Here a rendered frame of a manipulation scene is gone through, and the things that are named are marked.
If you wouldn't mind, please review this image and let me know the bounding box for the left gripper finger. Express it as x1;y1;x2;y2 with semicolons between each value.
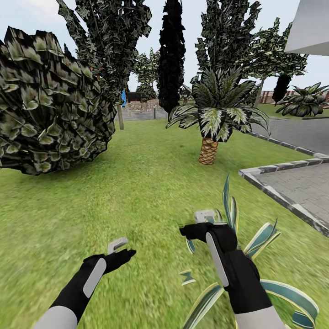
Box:
128;250;136;258

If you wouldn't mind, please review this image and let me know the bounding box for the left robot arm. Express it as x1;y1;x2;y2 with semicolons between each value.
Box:
33;237;136;329

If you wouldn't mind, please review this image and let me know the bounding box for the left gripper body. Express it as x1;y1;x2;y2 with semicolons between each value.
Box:
110;249;130;270

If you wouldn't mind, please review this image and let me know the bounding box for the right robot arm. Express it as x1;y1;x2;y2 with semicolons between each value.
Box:
179;209;286;329

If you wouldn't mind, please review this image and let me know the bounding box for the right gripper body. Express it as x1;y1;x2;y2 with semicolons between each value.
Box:
185;223;208;240

